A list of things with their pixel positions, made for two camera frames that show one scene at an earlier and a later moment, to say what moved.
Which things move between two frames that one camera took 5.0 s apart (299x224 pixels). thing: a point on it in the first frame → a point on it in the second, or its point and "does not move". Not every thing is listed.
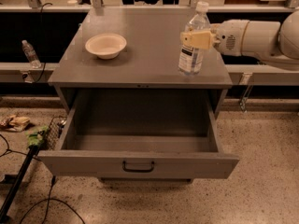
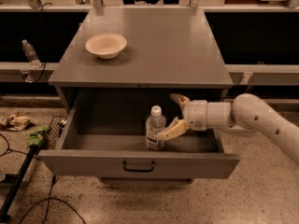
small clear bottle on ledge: (31, 55) does not move
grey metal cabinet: (135, 49) does not move
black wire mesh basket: (53, 132) does not move
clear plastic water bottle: (190, 59) → (154, 123)
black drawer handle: (138, 170) does not move
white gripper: (228, 38) → (195, 114)
